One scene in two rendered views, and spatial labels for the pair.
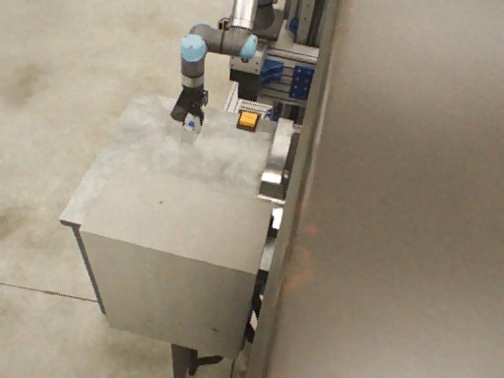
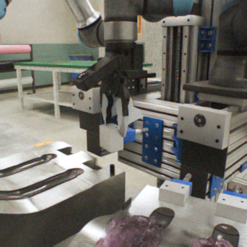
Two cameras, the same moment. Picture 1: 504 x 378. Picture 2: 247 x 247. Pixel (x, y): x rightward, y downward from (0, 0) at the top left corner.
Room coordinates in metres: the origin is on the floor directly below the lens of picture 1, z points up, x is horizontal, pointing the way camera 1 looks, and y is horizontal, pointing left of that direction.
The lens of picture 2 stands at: (0.98, -0.65, 1.14)
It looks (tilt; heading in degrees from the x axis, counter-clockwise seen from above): 16 degrees down; 41
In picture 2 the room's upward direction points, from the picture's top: straight up
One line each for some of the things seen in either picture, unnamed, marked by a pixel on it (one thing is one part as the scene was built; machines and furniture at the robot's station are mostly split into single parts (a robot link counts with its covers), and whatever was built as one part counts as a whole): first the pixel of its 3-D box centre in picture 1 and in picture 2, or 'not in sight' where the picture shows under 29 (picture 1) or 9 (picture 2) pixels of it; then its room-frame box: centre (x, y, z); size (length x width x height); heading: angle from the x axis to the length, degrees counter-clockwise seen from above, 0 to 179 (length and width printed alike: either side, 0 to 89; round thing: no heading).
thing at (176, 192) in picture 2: not in sight; (181, 188); (1.44, -0.43, 0.86); 0.13 x 0.05 x 0.05; 11
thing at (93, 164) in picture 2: not in sight; (96, 171); (1.35, -0.26, 0.87); 0.05 x 0.05 x 0.04; 84
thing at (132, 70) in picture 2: not in sight; (123, 69); (1.45, -0.26, 1.09); 0.09 x 0.08 x 0.12; 165
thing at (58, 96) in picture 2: not in sight; (76, 84); (4.03, 2.94, 0.51); 2.40 x 1.13 x 1.02; 92
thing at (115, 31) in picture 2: not in sight; (119, 33); (1.45, -0.25, 1.17); 0.08 x 0.08 x 0.05
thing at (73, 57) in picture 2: not in sight; (80, 70); (6.41, 5.56, 0.48); 0.64 x 0.54 x 0.97; 94
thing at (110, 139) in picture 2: not in sight; (127, 133); (1.47, -0.26, 0.93); 0.13 x 0.05 x 0.05; 165
